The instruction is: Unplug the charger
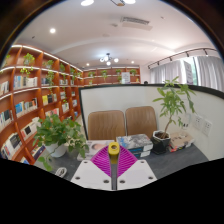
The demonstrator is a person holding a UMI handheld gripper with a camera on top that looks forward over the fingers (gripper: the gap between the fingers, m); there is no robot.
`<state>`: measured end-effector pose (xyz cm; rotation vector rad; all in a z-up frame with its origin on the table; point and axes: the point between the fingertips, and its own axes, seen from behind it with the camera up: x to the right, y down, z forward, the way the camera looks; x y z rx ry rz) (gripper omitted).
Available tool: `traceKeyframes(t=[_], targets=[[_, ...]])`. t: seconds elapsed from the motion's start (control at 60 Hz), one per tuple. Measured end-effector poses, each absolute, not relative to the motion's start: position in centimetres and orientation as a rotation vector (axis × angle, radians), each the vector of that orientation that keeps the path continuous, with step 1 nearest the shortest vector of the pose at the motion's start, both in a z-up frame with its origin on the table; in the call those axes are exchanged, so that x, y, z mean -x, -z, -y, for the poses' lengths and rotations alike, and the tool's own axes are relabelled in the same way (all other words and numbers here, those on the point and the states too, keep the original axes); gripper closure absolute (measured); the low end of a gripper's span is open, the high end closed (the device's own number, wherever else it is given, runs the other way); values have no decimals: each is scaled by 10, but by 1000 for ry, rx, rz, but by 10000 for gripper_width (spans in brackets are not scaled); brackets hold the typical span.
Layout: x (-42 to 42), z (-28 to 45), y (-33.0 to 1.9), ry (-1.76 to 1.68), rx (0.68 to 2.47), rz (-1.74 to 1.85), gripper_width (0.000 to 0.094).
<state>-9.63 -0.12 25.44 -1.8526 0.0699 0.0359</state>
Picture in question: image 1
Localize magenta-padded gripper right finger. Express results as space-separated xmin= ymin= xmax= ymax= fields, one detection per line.
xmin=114 ymin=146 xmax=158 ymax=191

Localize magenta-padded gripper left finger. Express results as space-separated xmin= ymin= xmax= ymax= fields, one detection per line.
xmin=70 ymin=145 xmax=114 ymax=191

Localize white flat book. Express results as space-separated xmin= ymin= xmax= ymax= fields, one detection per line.
xmin=77 ymin=151 xmax=96 ymax=162

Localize white book with face cover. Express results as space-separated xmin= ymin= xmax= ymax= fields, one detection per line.
xmin=84 ymin=139 xmax=116 ymax=158

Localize small tree in black pot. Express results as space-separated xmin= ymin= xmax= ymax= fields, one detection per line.
xmin=151 ymin=76 xmax=198 ymax=155

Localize leafy plant in white pot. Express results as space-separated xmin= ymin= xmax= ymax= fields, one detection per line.
xmin=32 ymin=113 xmax=90 ymax=173

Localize red and black book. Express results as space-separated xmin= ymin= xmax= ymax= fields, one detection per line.
xmin=169 ymin=143 xmax=194 ymax=153

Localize tan padded chair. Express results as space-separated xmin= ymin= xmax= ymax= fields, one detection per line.
xmin=125 ymin=105 xmax=158 ymax=139
xmin=87 ymin=109 xmax=127 ymax=141

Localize tan cover book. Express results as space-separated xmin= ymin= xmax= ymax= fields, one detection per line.
xmin=169 ymin=132 xmax=196 ymax=149

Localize clear acrylic table sign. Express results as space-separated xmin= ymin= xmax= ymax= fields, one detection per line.
xmin=182 ymin=113 xmax=192 ymax=129

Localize white booth partition black rim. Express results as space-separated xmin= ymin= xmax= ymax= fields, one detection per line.
xmin=78 ymin=83 xmax=224 ymax=161

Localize wooden bookshelf unit with books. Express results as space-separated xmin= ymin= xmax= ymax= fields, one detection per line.
xmin=0 ymin=44 xmax=84 ymax=165

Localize white sheer curtains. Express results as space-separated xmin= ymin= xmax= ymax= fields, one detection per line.
xmin=149 ymin=55 xmax=224 ymax=93

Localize white standing banner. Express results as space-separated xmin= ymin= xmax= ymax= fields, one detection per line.
xmin=183 ymin=60 xmax=195 ymax=85

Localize multi-bulb ceiling lamp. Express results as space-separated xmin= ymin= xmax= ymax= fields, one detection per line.
xmin=99 ymin=52 xmax=120 ymax=67

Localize recessed ceiling spotlights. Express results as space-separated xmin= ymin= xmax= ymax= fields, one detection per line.
xmin=49 ymin=0 xmax=137 ymax=34

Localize ceiling air vent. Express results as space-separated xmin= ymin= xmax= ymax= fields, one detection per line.
xmin=119 ymin=16 xmax=153 ymax=32

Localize white wall socket plate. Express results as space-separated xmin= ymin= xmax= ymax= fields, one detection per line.
xmin=202 ymin=119 xmax=213 ymax=137
xmin=194 ymin=114 xmax=204 ymax=130

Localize wooden wall shelf with plants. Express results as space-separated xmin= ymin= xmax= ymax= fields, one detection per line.
xmin=83 ymin=66 xmax=142 ymax=87

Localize black track light rail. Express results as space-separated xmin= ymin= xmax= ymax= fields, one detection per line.
xmin=147 ymin=47 xmax=221 ymax=69

